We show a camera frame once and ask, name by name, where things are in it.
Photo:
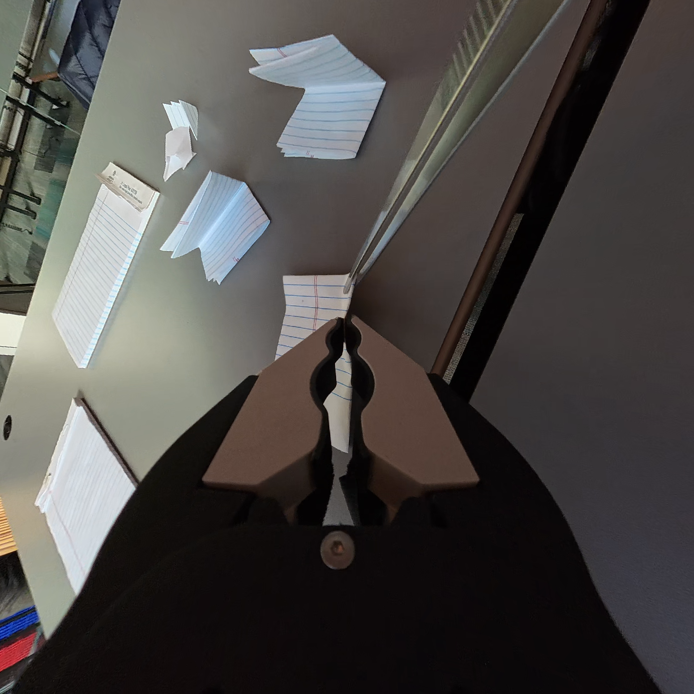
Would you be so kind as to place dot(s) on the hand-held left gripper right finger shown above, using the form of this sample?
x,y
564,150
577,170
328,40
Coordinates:
x,y
417,434

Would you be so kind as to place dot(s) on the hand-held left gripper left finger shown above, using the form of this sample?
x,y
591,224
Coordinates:
x,y
260,434

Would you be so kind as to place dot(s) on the lined paper sheet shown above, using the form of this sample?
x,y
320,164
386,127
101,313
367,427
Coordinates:
x,y
303,303
330,108

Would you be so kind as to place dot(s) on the metal tweezers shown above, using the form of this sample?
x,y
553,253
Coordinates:
x,y
425,141

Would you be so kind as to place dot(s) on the grey desk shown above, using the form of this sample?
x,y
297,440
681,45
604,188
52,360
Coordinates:
x,y
190,352
596,325

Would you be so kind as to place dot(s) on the long lined legal pad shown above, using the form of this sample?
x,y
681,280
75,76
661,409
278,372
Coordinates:
x,y
81,488

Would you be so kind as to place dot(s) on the white grid-creased folded paper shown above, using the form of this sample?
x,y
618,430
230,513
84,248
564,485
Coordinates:
x,y
222,222

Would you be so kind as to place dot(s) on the lined notepad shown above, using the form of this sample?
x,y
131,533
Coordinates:
x,y
97,271

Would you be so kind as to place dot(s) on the crumpled white paper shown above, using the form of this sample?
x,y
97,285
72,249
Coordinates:
x,y
176,154

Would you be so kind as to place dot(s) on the blue and red crates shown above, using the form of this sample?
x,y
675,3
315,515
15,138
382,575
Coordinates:
x,y
16,640

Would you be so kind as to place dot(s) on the small folded lined paper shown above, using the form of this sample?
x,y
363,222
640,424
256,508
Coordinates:
x,y
181,116

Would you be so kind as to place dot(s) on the dark blue quilted bag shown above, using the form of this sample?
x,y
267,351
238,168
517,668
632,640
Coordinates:
x,y
87,43

